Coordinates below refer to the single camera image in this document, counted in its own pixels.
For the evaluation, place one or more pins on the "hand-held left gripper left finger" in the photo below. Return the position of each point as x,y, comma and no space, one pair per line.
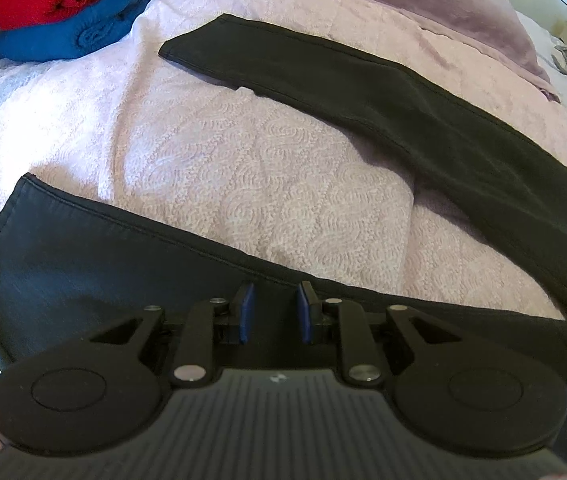
247,312

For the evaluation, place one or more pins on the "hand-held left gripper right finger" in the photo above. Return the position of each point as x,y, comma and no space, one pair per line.
306,315

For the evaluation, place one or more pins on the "black pants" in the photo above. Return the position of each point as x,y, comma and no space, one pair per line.
413,110

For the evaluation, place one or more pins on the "blue folded garment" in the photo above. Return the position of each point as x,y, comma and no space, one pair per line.
53,42

